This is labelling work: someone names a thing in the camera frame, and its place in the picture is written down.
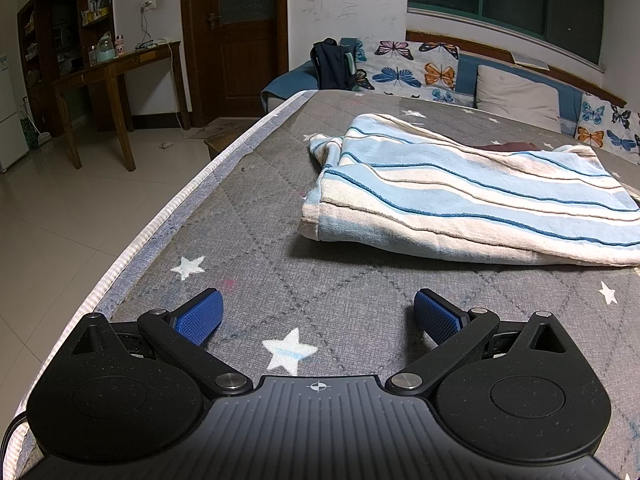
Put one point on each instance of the butterfly print cloth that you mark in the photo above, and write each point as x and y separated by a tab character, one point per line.
400	67
607	127

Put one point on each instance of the pink cup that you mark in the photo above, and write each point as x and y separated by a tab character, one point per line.
120	46

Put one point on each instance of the wooden desk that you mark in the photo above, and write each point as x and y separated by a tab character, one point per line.
115	62

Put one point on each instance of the dark wooden shelf cabinet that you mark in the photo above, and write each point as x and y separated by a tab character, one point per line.
65	25

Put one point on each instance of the blue white striped towel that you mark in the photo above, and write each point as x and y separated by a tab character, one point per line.
450	195

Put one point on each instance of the white wall socket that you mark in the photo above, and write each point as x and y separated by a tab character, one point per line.
148	5

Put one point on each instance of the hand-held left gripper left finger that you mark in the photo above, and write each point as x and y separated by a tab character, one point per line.
200	312

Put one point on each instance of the white refrigerator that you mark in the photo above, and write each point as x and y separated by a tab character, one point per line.
10	110

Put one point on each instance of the dark red cloth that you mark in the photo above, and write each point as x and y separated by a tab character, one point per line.
510	147

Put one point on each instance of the beige pillow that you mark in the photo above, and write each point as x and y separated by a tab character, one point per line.
515	95

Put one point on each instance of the blue bedding cloth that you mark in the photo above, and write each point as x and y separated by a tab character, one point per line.
285	85

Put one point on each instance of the grey star print mattress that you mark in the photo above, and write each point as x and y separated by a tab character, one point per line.
300	275

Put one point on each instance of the brown wooden door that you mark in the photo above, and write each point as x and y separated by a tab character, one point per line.
250	60

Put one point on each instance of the book on sill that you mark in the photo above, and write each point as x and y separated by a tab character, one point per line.
531	60

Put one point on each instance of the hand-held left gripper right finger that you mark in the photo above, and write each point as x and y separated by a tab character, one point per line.
435	316

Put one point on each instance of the brown doormat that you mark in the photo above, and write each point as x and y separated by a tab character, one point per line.
225	129

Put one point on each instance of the dark backpack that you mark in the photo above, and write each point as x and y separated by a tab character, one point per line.
330	67

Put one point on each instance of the white mop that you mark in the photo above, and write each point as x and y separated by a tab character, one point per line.
39	135

